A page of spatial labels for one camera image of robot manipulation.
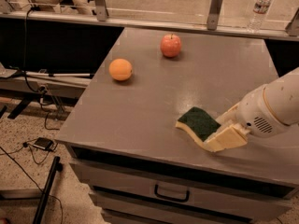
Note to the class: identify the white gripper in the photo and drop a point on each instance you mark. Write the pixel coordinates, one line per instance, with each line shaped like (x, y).
(253, 112)

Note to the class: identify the green and yellow sponge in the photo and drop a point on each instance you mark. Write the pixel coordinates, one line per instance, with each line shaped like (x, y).
(198, 125)

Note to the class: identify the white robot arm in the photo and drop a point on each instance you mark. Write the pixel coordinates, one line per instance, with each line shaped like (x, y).
(283, 97)

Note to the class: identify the red apple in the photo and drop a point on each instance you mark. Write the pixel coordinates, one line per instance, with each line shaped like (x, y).
(170, 45)

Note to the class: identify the grey drawer cabinet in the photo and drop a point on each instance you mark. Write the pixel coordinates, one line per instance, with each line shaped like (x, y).
(123, 141)

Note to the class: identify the orange fruit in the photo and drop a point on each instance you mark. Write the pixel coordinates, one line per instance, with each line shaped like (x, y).
(120, 69)

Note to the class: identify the clear plastic water bottle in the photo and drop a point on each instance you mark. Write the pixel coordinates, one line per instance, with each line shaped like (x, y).
(259, 13)

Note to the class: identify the low grey bench shelf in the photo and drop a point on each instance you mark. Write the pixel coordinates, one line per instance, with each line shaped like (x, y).
(63, 85)

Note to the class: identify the black power adapter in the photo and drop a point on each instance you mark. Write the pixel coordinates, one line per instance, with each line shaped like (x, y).
(43, 143)

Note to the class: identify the black metal stand leg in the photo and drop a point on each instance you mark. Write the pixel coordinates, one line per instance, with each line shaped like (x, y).
(45, 193)

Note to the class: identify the black drawer handle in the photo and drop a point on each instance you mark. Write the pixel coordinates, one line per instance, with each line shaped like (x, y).
(180, 198)

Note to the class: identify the metal railing post right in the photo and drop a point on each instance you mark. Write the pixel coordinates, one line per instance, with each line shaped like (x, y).
(213, 15)

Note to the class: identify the metal railing post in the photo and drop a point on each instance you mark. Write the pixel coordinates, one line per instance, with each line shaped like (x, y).
(101, 10)
(213, 15)

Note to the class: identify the metal railing post left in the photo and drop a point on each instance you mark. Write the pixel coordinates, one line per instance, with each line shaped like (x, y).
(101, 10)

